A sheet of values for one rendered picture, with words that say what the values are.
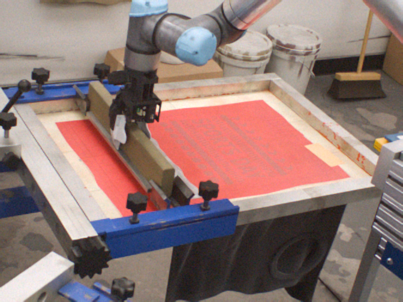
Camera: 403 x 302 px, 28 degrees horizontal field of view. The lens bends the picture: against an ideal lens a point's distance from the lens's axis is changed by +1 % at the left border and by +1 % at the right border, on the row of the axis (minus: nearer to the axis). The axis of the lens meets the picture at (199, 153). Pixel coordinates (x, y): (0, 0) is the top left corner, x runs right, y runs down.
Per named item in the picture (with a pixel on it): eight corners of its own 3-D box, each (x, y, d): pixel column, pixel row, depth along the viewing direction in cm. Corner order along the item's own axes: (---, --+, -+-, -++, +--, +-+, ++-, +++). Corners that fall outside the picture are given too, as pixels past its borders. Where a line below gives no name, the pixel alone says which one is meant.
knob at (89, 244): (98, 256, 149) (102, 223, 145) (110, 274, 145) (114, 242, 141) (60, 263, 145) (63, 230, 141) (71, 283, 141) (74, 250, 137)
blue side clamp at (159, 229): (222, 220, 171) (228, 194, 168) (234, 234, 168) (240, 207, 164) (92, 246, 157) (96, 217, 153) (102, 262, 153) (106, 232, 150)
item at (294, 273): (300, 268, 214) (329, 166, 197) (319, 289, 207) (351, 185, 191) (146, 306, 191) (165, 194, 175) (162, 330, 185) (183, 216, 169)
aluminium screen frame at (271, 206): (271, 84, 233) (274, 72, 231) (403, 193, 191) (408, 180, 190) (6, 111, 195) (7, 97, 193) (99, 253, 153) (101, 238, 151)
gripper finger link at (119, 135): (114, 159, 175) (125, 123, 171) (104, 145, 179) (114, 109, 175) (126, 159, 176) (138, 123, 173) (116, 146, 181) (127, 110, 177)
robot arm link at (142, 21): (155, 8, 156) (123, -6, 160) (148, 59, 162) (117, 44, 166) (180, 1, 162) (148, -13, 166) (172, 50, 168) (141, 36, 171)
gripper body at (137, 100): (128, 128, 170) (134, 78, 164) (111, 109, 176) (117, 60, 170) (159, 124, 173) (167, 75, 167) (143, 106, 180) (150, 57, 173)
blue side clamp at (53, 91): (119, 101, 211) (122, 78, 208) (126, 110, 208) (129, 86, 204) (7, 112, 197) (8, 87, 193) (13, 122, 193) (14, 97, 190)
